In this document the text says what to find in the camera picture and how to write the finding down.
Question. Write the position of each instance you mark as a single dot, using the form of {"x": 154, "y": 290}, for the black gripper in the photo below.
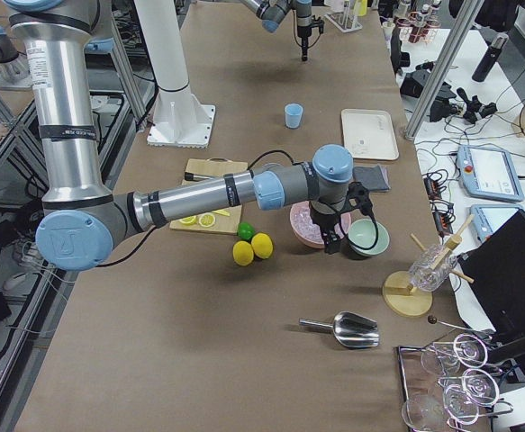
{"x": 324, "y": 220}
{"x": 303, "y": 28}

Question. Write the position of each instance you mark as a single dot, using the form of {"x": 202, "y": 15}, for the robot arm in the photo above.
{"x": 272, "y": 13}
{"x": 211, "y": 69}

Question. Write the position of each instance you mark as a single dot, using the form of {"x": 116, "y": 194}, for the pink bowl of ice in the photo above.
{"x": 303, "y": 228}

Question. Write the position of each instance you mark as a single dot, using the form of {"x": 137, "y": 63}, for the light blue cup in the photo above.
{"x": 293, "y": 115}

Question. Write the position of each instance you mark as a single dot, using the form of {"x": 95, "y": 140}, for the wooden cup stand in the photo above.
{"x": 409, "y": 301}

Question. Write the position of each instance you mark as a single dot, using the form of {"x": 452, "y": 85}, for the steel ice scoop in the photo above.
{"x": 350, "y": 329}

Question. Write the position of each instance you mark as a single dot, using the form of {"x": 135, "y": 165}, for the glass cup on stand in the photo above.
{"x": 432, "y": 267}

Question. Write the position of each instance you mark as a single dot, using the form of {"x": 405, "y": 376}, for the green bowl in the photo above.
{"x": 367, "y": 239}

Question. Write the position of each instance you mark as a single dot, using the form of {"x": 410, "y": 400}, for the yellow lemon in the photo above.
{"x": 262, "y": 245}
{"x": 243, "y": 253}

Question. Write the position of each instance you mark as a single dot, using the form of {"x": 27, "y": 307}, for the grey folded cloth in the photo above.
{"x": 373, "y": 178}

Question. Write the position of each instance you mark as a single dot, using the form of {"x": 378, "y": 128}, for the green lime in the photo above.
{"x": 246, "y": 231}

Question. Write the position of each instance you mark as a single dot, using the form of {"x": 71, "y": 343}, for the cream rabbit tray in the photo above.
{"x": 369, "y": 134}

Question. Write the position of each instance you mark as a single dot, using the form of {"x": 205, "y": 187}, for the yellow plastic knife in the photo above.
{"x": 222, "y": 212}

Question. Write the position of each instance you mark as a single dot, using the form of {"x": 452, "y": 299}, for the lemon slice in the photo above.
{"x": 188, "y": 221}
{"x": 206, "y": 220}

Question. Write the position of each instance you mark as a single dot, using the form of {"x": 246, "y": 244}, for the wooden cutting board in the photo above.
{"x": 222, "y": 221}

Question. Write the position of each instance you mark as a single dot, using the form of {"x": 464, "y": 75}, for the teach pendant tablet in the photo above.
{"x": 489, "y": 173}
{"x": 488, "y": 218}

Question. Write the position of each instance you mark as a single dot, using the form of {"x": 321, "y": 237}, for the white wire cup rack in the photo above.
{"x": 343, "y": 14}

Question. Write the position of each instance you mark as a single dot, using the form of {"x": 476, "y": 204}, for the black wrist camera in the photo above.
{"x": 358, "y": 199}

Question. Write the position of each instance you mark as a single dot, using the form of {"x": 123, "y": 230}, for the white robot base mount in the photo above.
{"x": 179, "y": 119}

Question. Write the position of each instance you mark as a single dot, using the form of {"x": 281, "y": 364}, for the aluminium frame post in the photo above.
{"x": 465, "y": 18}

